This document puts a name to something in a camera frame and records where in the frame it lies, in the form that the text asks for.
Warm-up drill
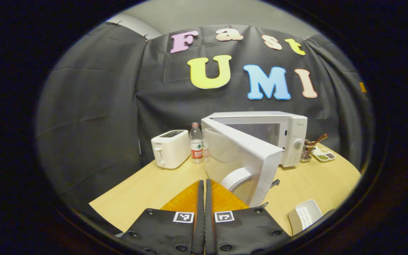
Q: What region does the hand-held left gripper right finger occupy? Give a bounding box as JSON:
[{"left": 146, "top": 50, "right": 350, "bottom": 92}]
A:
[{"left": 205, "top": 179, "right": 293, "bottom": 255}]

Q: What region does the clear water bottle red label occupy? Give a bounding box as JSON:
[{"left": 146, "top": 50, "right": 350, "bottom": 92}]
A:
[{"left": 189, "top": 122, "right": 204, "bottom": 164}]

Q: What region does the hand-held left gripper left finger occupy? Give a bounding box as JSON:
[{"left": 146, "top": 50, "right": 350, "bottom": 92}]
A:
[{"left": 119, "top": 180, "right": 205, "bottom": 255}]

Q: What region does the metal wire utensil holder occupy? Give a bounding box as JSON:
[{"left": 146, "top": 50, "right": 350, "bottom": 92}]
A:
[{"left": 300, "top": 140, "right": 314, "bottom": 163}]

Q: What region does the white microwave oven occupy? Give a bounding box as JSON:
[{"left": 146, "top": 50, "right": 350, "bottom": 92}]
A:
[{"left": 201, "top": 111, "right": 308, "bottom": 208}]

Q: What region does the white ribbed tray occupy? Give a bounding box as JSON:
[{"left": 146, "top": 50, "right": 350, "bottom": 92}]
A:
[{"left": 288, "top": 199, "right": 323, "bottom": 236}]

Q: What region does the white toaster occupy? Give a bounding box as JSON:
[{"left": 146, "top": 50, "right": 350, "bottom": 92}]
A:
[{"left": 151, "top": 130, "right": 191, "bottom": 169}]

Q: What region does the white divided dish with beans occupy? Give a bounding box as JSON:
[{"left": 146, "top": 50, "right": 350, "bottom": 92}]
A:
[{"left": 312, "top": 148, "right": 336, "bottom": 163}]

